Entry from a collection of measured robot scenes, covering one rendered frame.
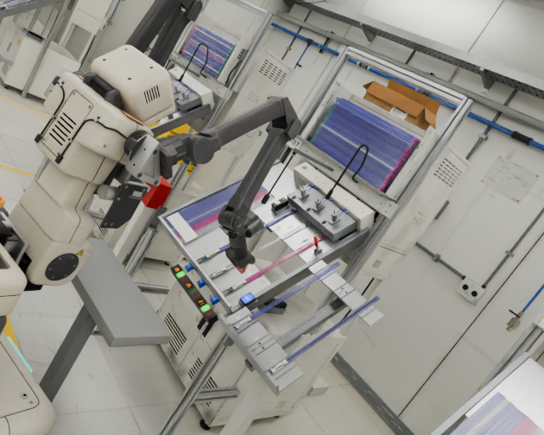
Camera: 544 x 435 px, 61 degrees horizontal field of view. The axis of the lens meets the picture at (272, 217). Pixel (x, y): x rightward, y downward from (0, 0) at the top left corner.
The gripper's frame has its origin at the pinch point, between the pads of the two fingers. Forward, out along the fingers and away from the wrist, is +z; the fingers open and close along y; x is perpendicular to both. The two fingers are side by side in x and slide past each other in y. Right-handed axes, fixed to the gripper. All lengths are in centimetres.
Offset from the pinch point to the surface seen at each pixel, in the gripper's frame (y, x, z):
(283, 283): 0.2, -17.2, 20.1
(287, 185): 50, -55, 20
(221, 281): 16.8, 2.3, 20.4
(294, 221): 27, -42, 20
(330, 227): 8, -48, 14
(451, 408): -43, -112, 178
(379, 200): 3, -72, 8
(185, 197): 145, -34, 78
